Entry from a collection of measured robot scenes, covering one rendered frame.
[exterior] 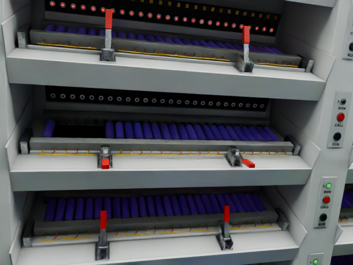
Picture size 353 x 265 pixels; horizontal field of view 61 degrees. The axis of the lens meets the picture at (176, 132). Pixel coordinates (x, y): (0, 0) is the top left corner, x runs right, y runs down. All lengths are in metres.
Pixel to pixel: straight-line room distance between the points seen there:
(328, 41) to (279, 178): 0.31
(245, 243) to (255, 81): 0.36
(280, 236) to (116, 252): 0.39
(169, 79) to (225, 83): 0.11
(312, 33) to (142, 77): 0.41
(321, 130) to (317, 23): 0.23
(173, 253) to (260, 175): 0.25
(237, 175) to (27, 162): 0.41
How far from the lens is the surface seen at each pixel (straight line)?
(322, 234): 0.82
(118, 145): 0.60
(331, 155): 0.75
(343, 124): 0.75
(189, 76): 0.56
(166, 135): 0.65
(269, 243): 0.77
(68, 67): 0.54
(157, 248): 0.68
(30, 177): 0.59
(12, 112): 0.60
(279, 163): 0.70
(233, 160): 0.63
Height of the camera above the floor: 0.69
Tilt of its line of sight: 11 degrees down
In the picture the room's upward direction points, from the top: 4 degrees clockwise
